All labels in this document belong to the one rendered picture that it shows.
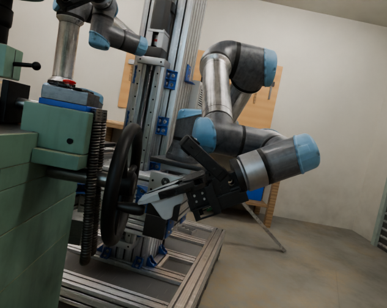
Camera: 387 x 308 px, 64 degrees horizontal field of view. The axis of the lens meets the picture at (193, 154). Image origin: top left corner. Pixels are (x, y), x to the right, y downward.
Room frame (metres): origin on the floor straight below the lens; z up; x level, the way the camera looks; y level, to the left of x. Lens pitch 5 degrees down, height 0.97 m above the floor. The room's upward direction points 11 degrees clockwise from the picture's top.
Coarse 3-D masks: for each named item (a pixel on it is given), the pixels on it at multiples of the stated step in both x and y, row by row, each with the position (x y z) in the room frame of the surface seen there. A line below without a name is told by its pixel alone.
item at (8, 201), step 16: (0, 192) 0.52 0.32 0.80; (16, 192) 0.57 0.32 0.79; (32, 192) 0.64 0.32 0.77; (48, 192) 0.72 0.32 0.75; (64, 192) 0.83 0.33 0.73; (0, 208) 0.53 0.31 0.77; (16, 208) 0.58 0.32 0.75; (32, 208) 0.65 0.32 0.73; (0, 224) 0.53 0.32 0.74; (16, 224) 0.59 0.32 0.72
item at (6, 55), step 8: (0, 48) 0.67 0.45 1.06; (8, 48) 0.68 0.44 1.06; (0, 56) 0.67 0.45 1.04; (8, 56) 0.68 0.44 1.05; (16, 56) 0.71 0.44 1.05; (0, 64) 0.67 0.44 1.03; (8, 64) 0.69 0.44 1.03; (0, 72) 0.67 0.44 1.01; (8, 72) 0.69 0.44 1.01; (16, 72) 0.72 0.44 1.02; (16, 80) 0.73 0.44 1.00
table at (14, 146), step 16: (0, 128) 0.57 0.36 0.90; (16, 128) 0.62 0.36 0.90; (0, 144) 0.50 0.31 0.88; (16, 144) 0.55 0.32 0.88; (32, 144) 0.61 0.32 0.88; (0, 160) 0.51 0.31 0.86; (16, 160) 0.56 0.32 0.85; (32, 160) 0.61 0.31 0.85; (48, 160) 0.61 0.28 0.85; (64, 160) 0.61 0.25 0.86; (80, 160) 0.62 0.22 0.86
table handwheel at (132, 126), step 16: (128, 128) 0.66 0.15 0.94; (128, 144) 0.62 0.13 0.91; (112, 160) 0.59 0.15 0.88; (48, 176) 0.70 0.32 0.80; (64, 176) 0.70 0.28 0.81; (80, 176) 0.70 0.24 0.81; (112, 176) 0.58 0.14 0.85; (128, 176) 0.70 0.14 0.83; (112, 192) 0.58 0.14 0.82; (128, 192) 0.69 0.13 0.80; (112, 208) 0.58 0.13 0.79; (112, 224) 0.60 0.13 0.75; (112, 240) 0.63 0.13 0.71
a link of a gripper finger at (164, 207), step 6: (168, 186) 0.60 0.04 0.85; (174, 186) 0.58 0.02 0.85; (150, 192) 0.60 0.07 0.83; (156, 192) 0.58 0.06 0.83; (144, 198) 0.59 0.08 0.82; (150, 198) 0.58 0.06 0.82; (156, 198) 0.58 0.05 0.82; (168, 198) 0.59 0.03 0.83; (174, 198) 0.59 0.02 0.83; (180, 198) 0.59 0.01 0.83; (138, 204) 0.60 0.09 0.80; (156, 204) 0.59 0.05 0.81; (162, 204) 0.59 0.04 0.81; (168, 204) 0.59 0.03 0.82; (174, 204) 0.59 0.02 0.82; (162, 210) 0.59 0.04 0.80; (168, 210) 0.59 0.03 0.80; (162, 216) 0.59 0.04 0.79; (168, 216) 0.59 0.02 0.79
